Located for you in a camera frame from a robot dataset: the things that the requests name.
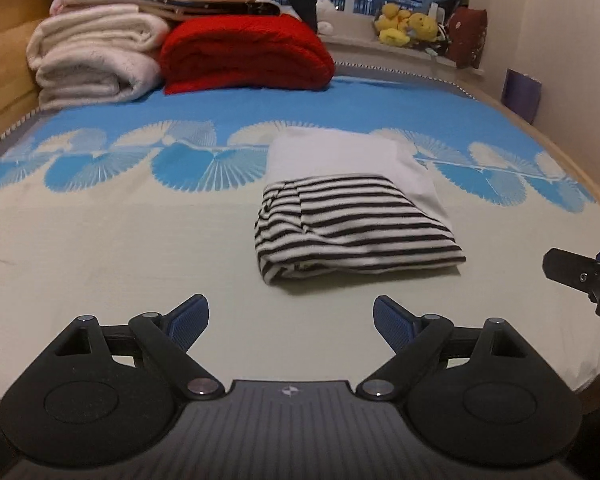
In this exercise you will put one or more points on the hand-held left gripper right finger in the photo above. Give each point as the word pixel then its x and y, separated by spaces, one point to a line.
pixel 395 322

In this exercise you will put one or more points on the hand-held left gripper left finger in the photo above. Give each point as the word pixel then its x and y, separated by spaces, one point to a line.
pixel 187 322

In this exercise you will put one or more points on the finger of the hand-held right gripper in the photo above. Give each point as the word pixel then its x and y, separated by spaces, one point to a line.
pixel 570 270

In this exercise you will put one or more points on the black white striped shirt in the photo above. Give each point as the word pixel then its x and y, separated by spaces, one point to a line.
pixel 350 220

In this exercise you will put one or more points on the blue patterned bed mat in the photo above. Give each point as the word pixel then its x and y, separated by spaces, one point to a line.
pixel 130 240

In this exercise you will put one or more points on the purple box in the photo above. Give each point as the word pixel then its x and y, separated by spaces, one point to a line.
pixel 521 94

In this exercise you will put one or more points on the white window sill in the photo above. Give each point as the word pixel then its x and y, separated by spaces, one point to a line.
pixel 380 57

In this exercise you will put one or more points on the red knit blanket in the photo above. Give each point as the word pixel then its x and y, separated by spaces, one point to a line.
pixel 240 55

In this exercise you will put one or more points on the cream folded blanket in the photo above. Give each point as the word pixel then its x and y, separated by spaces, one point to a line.
pixel 90 55

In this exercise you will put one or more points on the yellow duck plush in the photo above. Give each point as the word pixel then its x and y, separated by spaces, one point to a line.
pixel 422 26
pixel 392 25

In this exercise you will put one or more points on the white plush toy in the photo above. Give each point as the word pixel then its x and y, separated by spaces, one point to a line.
pixel 325 15

